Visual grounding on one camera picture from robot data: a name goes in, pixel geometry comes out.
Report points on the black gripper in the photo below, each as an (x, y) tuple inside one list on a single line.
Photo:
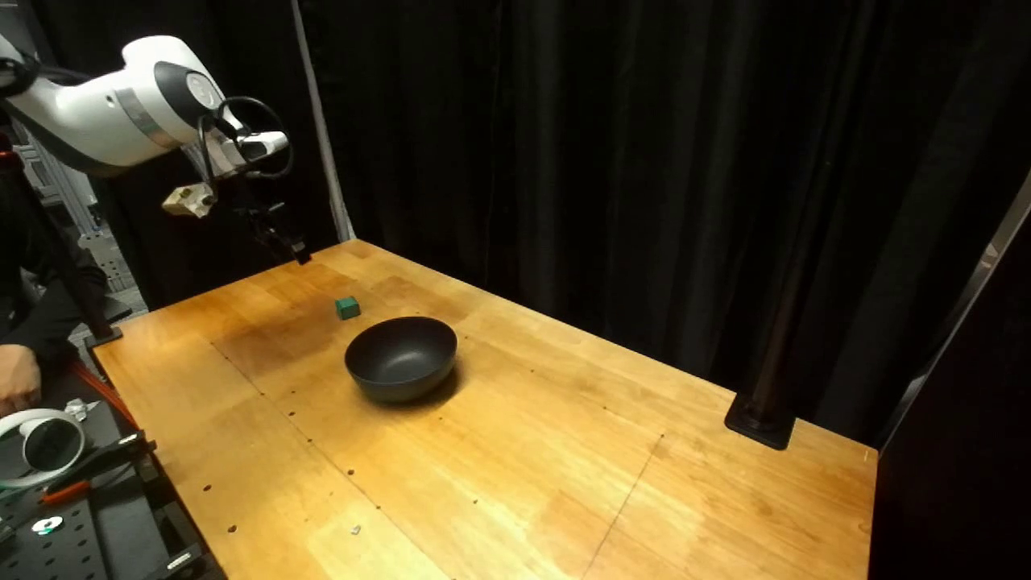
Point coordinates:
[(258, 221)]

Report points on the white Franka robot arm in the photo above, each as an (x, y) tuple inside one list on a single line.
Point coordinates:
[(106, 106)]

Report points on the small green block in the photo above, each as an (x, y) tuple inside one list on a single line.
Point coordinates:
[(346, 306)]

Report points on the black bowl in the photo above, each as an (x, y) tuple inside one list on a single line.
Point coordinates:
[(402, 358)]

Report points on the person's hand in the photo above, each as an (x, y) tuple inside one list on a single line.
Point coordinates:
[(18, 376)]

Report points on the silver metal pole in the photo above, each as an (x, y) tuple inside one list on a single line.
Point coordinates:
[(321, 117)]

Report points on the grey equipment rack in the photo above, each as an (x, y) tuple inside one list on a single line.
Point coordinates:
[(70, 231)]

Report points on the white VR controller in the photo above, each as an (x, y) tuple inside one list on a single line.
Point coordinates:
[(41, 440)]

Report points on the black perforated side board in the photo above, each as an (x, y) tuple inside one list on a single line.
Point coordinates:
[(98, 526)]

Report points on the black curtain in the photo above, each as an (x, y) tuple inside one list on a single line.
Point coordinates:
[(647, 161)]

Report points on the black stand base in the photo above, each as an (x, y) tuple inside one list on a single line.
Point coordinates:
[(762, 419)]

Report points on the beige wrist camera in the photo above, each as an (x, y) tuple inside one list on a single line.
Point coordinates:
[(188, 201)]

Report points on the silver angled frame bar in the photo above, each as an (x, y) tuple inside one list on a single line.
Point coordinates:
[(954, 311)]

